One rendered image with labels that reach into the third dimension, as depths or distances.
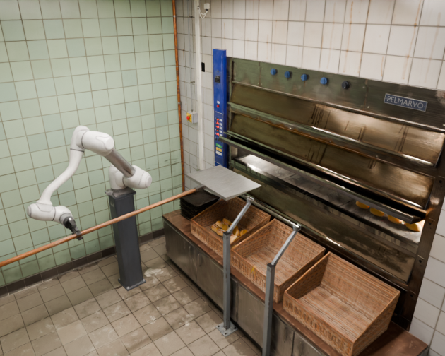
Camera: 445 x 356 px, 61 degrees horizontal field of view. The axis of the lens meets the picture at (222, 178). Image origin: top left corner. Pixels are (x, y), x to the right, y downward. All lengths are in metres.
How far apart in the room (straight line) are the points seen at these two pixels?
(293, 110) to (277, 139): 0.30
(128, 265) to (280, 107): 2.02
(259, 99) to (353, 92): 0.87
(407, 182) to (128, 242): 2.39
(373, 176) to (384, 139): 0.26
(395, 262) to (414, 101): 1.01
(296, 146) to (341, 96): 0.54
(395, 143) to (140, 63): 2.49
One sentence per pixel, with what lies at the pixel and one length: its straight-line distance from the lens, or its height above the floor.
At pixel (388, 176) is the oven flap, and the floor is 1.55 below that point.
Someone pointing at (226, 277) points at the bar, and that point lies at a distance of 3.07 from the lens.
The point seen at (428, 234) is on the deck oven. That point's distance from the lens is 2.49.
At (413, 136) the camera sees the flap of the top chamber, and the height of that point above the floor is 1.83.
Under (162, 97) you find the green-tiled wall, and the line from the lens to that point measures 4.07.
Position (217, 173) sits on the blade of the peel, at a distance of 3.27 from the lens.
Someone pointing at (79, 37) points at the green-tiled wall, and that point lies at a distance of 3.70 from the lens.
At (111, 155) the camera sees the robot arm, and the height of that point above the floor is 1.50.
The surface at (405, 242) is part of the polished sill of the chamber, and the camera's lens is 2.59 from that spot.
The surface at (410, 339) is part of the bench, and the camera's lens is 2.85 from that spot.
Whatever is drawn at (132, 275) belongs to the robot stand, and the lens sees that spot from 3.86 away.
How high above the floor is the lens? 2.50
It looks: 24 degrees down
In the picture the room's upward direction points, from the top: straight up
